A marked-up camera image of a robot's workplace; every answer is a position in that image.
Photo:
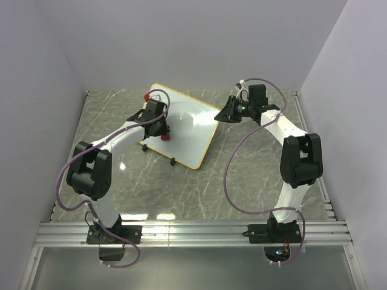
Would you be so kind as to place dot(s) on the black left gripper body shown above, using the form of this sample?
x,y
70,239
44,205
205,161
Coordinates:
x,y
162,128

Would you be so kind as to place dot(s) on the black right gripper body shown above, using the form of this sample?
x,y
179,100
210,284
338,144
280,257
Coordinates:
x,y
243,109

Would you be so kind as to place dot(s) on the yellow framed whiteboard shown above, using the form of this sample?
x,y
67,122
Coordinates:
x,y
192,127

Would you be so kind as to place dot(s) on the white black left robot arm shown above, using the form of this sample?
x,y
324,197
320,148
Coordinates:
x,y
90,171

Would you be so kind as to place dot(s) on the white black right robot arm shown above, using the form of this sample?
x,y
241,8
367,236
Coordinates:
x,y
300,165

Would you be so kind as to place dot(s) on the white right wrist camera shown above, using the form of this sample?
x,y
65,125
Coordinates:
x,y
241,90

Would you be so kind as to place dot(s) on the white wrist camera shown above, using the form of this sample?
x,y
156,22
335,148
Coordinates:
x,y
153,97
241,90

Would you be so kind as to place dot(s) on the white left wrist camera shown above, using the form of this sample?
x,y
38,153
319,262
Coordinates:
x,y
153,97

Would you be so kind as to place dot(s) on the aluminium side rail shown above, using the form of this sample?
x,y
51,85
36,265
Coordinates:
x,y
317,201

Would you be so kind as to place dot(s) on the aluminium mounting rail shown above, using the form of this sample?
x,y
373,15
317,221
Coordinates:
x,y
188,234

